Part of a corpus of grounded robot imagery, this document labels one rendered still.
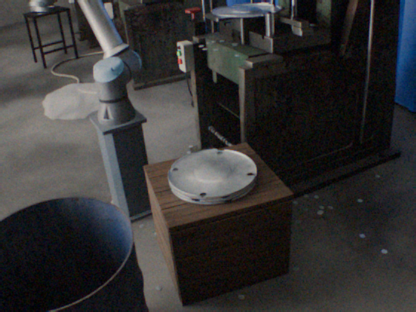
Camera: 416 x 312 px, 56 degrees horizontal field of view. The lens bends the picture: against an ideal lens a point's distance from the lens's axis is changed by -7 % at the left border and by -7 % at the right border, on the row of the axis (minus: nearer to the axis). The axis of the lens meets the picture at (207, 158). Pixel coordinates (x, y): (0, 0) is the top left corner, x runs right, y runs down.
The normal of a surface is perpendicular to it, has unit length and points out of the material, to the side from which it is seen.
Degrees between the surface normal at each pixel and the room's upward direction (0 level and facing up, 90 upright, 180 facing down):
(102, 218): 88
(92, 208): 88
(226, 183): 0
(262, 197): 0
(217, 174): 0
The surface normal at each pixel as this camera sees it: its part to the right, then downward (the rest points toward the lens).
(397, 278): -0.07, -0.86
